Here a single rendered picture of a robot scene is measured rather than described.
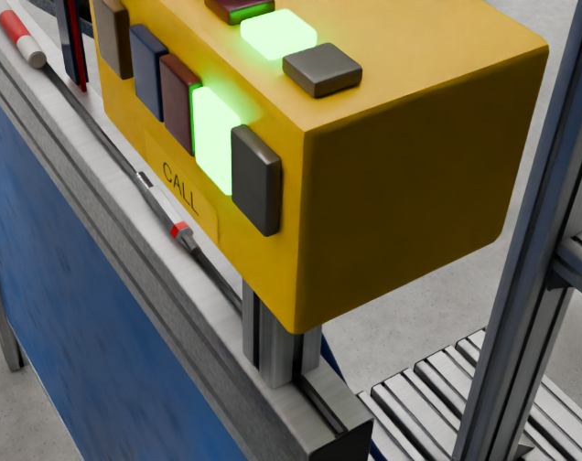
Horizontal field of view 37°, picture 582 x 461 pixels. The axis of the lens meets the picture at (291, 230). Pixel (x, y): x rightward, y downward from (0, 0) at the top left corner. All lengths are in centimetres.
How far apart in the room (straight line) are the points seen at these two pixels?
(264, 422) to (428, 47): 24
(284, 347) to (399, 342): 120
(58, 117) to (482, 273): 126
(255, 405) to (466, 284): 130
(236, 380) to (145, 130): 17
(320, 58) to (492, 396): 93
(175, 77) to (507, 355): 85
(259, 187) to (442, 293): 146
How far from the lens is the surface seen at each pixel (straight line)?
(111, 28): 34
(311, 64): 26
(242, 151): 26
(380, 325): 164
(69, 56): 64
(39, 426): 152
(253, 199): 27
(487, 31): 30
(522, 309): 103
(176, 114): 30
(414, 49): 28
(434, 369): 149
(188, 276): 50
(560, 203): 93
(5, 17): 73
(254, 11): 29
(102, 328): 82
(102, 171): 57
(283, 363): 43
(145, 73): 32
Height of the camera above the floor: 121
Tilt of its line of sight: 42 degrees down
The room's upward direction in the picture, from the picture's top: 2 degrees clockwise
